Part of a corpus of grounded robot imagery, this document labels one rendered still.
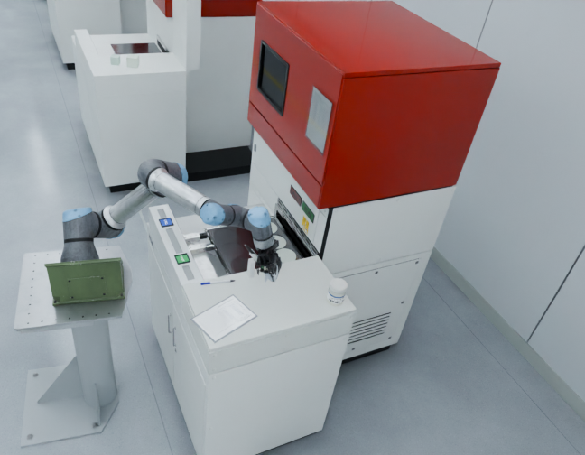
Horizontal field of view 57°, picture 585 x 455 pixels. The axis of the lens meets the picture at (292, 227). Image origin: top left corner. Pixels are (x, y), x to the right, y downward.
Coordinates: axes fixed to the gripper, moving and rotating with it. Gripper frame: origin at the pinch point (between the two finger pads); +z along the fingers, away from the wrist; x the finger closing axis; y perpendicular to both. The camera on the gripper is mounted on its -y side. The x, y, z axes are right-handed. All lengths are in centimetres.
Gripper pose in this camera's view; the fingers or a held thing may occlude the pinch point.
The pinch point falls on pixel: (273, 277)
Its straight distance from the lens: 215.2
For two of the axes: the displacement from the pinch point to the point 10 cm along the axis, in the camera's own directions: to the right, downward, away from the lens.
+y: -1.2, 6.4, -7.6
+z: 1.2, 7.7, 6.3
